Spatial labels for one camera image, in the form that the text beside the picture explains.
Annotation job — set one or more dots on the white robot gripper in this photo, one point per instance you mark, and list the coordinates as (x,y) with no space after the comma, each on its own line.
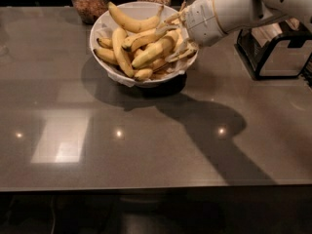
(203,20)

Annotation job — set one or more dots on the large yellow banana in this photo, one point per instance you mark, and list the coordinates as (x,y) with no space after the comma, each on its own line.
(157,50)

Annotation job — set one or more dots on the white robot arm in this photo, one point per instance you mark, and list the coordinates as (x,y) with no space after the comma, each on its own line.
(234,15)

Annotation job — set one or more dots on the right upright yellow banana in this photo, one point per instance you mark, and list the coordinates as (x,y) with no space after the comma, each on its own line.
(180,38)

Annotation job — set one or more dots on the white paper bowl liner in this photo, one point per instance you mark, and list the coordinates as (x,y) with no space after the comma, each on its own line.
(118,77)

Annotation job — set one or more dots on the top curved yellow banana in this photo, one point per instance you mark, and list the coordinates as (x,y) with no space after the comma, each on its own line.
(134,25)

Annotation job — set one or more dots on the upper middle yellow banana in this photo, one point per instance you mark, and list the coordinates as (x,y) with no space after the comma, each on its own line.
(135,41)

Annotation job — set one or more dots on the small bottom yellow banana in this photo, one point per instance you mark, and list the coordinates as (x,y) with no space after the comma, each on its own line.
(143,74)

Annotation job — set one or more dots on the small yellow banana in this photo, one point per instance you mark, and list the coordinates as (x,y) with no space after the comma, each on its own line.
(143,74)
(105,42)

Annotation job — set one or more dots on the long vertical yellow banana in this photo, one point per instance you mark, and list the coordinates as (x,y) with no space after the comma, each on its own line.
(118,37)

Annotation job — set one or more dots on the small left yellow banana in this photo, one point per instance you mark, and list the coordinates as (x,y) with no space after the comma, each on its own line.
(105,42)

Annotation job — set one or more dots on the left lower yellow banana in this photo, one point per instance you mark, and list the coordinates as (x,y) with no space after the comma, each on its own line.
(106,55)

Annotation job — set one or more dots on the white bowl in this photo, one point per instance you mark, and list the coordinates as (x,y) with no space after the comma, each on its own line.
(143,82)

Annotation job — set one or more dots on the left glass cereal jar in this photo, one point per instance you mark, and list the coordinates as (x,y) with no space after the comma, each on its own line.
(90,10)

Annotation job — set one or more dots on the black napkin holder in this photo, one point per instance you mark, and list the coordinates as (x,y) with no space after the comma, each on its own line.
(275,51)

